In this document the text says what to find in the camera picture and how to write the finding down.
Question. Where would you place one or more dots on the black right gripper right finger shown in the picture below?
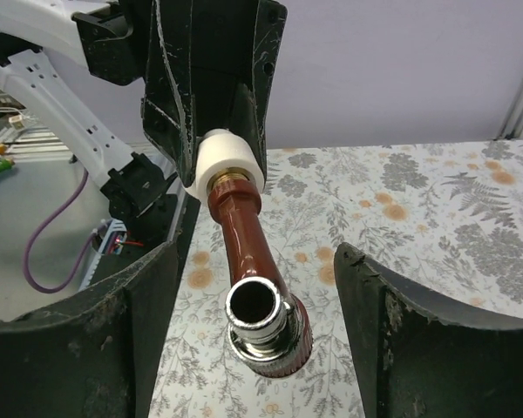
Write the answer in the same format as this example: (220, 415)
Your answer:
(419, 353)

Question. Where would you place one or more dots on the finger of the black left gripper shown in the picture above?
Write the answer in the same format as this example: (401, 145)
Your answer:
(235, 46)
(168, 110)

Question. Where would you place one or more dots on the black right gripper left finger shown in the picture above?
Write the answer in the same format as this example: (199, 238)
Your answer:
(96, 353)

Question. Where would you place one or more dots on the white pipe elbow fitting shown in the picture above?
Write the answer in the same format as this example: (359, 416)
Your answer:
(221, 150)

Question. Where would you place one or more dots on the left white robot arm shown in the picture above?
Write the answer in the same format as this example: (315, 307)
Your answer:
(110, 39)

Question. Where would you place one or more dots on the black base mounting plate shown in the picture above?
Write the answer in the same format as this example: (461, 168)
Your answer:
(163, 222)

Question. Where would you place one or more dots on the floral patterned table mat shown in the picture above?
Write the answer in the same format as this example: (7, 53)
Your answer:
(449, 216)

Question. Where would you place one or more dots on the white slotted cable duct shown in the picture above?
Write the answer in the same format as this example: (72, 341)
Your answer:
(113, 234)

